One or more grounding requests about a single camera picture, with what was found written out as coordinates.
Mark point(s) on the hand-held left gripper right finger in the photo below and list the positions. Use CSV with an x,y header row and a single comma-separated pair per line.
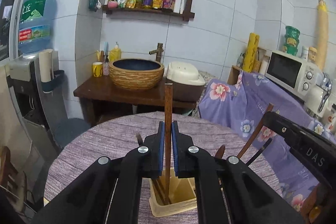
x,y
175,148

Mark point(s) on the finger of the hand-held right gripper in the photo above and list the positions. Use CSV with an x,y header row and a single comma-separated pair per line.
x,y
278,125

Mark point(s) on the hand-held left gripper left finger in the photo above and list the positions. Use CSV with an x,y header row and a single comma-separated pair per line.
x,y
161,148

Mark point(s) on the reddish brown wooden chopstick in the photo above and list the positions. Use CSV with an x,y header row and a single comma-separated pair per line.
x,y
258,129

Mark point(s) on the black chopstick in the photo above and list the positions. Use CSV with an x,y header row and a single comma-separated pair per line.
x,y
260,153

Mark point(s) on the cream plastic utensil holder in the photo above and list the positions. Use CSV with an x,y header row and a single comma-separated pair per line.
x,y
178,207

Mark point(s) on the purple floral cloth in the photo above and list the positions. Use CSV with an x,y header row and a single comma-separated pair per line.
x,y
236,113

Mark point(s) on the white chrome thermos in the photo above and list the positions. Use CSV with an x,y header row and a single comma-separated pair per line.
x,y
315,98

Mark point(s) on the white microwave oven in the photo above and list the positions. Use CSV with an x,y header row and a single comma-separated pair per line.
x,y
283,69

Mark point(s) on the brown plastic tub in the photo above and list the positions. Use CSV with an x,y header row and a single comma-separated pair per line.
x,y
189,92

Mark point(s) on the purple grey tablecloth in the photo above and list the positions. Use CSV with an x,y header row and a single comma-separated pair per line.
x,y
105,140

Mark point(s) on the wooden crate shelf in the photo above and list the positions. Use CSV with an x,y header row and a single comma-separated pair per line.
x,y
233,75

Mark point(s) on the cream plastic tub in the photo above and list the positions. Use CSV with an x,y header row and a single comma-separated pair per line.
x,y
183,74

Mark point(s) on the woven pattern sink basin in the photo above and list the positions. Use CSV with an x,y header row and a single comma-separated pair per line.
x,y
136,77

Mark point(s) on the yellow jar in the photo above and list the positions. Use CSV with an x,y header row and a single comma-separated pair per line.
x,y
312,54

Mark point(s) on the dark wooden vanity table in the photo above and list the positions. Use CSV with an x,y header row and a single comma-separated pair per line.
x,y
105,92

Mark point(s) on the stack of green bowls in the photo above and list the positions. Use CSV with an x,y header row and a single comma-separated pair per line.
x,y
291,40

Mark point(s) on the bronze faucet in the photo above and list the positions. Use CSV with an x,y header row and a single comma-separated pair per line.
x,y
159,53

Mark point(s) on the small pink bottle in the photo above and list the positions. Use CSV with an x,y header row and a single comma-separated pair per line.
x,y
105,69

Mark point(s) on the yellow mug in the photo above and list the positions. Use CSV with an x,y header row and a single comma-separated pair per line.
x,y
97,70

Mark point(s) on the tall yellow roll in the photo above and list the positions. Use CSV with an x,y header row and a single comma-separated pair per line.
x,y
322,35

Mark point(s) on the yellow soap dispenser bottle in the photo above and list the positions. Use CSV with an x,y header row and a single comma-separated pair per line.
x,y
115,53

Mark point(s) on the blue toothbrush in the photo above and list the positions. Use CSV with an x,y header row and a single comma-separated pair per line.
x,y
105,47

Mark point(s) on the dark cup holder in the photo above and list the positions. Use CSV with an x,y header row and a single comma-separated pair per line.
x,y
56,82

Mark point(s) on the white paper cup tube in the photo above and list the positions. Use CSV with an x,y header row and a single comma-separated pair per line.
x,y
46,64

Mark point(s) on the white squeeze bottle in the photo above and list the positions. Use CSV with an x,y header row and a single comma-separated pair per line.
x,y
178,3

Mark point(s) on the water dispenser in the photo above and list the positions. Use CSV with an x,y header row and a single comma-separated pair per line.
x,y
26,87

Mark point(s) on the pink bowl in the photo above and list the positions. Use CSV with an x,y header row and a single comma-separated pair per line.
x,y
113,4

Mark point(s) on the blue water bottle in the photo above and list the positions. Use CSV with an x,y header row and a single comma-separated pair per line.
x,y
36,22

